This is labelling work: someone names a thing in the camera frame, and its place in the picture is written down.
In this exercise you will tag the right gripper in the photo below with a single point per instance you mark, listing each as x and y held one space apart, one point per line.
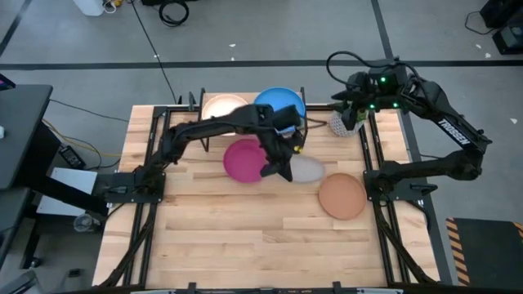
361 90

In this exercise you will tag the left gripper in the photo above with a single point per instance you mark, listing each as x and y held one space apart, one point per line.
284 147

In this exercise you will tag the beige grey plate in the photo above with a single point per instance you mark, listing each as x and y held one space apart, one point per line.
308 169

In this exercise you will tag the blue plate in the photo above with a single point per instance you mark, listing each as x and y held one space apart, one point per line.
278 100

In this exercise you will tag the large peach plate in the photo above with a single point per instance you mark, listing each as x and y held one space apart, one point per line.
220 107

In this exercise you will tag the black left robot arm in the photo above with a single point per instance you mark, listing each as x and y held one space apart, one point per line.
204 126

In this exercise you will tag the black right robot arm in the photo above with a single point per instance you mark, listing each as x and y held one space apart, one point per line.
453 130

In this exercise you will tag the white triangle-patterned planter pot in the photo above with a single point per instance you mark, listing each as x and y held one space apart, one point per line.
337 126

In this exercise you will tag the magenta plate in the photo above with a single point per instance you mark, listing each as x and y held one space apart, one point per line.
243 161

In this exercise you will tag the terracotta plate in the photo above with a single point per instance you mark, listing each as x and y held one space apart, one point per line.
342 196

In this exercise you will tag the black equipment box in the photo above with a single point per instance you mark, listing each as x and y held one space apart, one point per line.
506 28

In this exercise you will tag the black hazard-striped mat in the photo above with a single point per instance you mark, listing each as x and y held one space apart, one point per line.
486 253

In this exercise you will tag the black power adapter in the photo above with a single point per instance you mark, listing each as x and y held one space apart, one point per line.
72 157

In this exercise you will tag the white board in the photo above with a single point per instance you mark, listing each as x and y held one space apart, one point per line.
65 192

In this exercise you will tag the white container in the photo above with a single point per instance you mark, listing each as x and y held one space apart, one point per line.
88 6

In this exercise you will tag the black desk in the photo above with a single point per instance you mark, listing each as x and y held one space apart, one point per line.
20 134

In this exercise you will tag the black aluminium table frame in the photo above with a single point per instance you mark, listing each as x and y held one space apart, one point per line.
378 147

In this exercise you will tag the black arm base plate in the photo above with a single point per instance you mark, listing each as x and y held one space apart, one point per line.
122 188
404 188

